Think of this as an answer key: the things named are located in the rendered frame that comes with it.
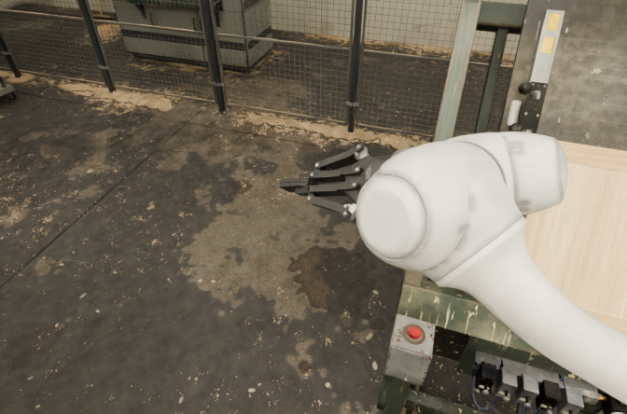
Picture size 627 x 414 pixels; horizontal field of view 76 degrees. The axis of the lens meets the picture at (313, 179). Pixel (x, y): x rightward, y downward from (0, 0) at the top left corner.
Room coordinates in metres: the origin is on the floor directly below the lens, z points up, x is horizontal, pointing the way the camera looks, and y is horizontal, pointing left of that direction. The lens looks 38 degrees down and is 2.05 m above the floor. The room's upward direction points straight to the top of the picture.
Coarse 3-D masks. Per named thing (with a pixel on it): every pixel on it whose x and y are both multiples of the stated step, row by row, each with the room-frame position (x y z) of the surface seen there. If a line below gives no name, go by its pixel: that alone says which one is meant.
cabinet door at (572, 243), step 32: (576, 160) 1.02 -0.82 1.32; (608, 160) 1.00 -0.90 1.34; (576, 192) 0.97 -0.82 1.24; (608, 192) 0.95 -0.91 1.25; (544, 224) 0.92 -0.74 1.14; (576, 224) 0.91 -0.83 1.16; (608, 224) 0.89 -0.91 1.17; (544, 256) 0.87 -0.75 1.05; (576, 256) 0.85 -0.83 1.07; (608, 256) 0.83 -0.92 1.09; (576, 288) 0.79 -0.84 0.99; (608, 288) 0.78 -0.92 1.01; (608, 320) 0.72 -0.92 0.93
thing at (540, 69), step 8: (544, 16) 1.29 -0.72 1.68; (560, 16) 1.26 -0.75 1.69; (544, 24) 1.26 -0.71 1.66; (560, 24) 1.25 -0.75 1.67; (544, 32) 1.25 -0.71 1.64; (552, 32) 1.24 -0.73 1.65; (536, 48) 1.24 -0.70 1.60; (552, 48) 1.21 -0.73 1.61; (536, 56) 1.21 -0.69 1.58; (544, 56) 1.21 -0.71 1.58; (552, 56) 1.20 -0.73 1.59; (536, 64) 1.20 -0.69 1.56; (544, 64) 1.19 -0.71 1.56; (536, 72) 1.18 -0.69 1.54; (544, 72) 1.18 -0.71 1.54; (528, 80) 1.20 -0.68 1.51; (536, 80) 1.17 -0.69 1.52; (544, 80) 1.16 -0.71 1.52; (520, 120) 1.12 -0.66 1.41
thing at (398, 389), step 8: (392, 384) 0.65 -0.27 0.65; (400, 384) 0.64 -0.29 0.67; (408, 384) 0.63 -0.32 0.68; (392, 392) 0.64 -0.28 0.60; (400, 392) 0.64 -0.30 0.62; (392, 400) 0.64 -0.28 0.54; (400, 400) 0.63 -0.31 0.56; (384, 408) 0.66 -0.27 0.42; (392, 408) 0.64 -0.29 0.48; (400, 408) 0.63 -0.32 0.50
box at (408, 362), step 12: (396, 324) 0.70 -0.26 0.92; (420, 324) 0.70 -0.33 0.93; (432, 324) 0.70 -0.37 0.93; (396, 336) 0.66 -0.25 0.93; (408, 336) 0.66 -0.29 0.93; (432, 336) 0.66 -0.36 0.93; (396, 348) 0.63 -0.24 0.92; (408, 348) 0.62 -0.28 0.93; (420, 348) 0.62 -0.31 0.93; (432, 348) 0.63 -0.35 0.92; (396, 360) 0.62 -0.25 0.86; (408, 360) 0.61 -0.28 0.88; (420, 360) 0.60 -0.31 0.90; (396, 372) 0.62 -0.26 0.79; (408, 372) 0.61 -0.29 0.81; (420, 372) 0.60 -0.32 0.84; (420, 384) 0.59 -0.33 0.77
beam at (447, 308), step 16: (416, 288) 0.85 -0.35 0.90; (432, 288) 0.86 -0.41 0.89; (448, 288) 0.88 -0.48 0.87; (400, 304) 0.83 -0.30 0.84; (416, 304) 0.82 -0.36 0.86; (432, 304) 0.81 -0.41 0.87; (448, 304) 0.81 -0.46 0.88; (464, 304) 0.80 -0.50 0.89; (480, 304) 0.79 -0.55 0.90; (432, 320) 0.78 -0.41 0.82; (448, 320) 0.78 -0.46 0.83; (464, 320) 0.77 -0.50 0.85; (480, 320) 0.76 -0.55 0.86; (496, 320) 0.75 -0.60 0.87; (480, 336) 0.73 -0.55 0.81; (496, 336) 0.72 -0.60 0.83
